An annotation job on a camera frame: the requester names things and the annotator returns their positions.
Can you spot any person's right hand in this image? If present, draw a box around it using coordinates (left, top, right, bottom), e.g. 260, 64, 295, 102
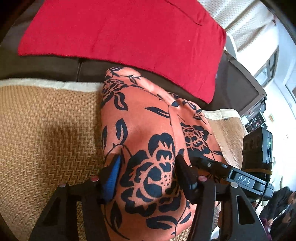
260, 216, 276, 240

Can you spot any orange floral garment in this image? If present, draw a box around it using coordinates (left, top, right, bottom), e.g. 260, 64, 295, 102
101, 67, 225, 240

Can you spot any window with dark frame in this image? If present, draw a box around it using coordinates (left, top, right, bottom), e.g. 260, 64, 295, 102
254, 46, 280, 88

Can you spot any dark brown leather sofa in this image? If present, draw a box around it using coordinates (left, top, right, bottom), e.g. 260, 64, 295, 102
1, 1, 267, 116

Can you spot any red blanket on sofa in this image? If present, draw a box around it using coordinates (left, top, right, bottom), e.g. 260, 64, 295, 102
18, 1, 226, 103

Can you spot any woven rattan seat mat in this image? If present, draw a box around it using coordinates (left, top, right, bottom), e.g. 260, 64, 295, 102
1, 79, 246, 240

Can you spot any beige dotted curtain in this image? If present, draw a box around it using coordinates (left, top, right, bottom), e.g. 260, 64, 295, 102
197, 0, 278, 53

